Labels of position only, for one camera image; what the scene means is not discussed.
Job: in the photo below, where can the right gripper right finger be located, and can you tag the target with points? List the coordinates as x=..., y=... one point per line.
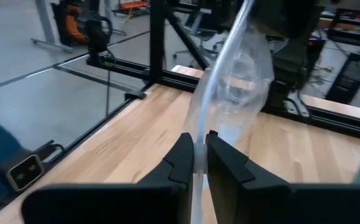
x=276, y=205

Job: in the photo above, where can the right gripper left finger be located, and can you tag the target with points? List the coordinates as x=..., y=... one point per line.
x=105, y=205

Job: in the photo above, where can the clear zip bag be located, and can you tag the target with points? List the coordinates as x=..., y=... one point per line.
x=236, y=87

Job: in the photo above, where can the black slotted panel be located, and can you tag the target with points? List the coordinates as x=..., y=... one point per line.
x=351, y=77

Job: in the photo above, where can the orange storage rack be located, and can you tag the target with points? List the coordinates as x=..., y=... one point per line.
x=133, y=5

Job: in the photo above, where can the black device with green light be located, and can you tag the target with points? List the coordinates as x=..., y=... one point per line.
x=97, y=37

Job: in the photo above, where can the orange black machine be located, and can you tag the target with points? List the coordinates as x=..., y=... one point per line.
x=72, y=25

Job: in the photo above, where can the grey desk leg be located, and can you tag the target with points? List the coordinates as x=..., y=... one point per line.
x=44, y=18

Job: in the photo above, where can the silver table-level camera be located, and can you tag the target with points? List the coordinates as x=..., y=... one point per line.
x=25, y=172

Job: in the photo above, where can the black metal table frame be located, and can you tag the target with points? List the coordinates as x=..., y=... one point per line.
x=157, y=37

